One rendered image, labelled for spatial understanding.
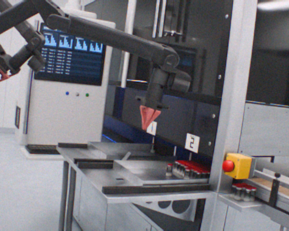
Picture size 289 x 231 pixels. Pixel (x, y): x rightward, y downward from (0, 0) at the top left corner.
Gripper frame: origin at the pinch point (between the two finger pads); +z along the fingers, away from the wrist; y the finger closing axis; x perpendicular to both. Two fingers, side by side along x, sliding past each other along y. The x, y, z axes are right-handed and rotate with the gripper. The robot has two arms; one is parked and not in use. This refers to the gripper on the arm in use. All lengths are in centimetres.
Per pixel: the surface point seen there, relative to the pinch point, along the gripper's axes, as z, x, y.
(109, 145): 16, 54, 14
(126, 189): 19.8, -7.8, -3.9
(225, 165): 4.1, -18.1, 22.5
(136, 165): 16.5, 19.9, 12.4
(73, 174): 44, 100, 16
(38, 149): 29, 71, -16
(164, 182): 15.6, -5.7, 10.1
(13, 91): 27, 544, 15
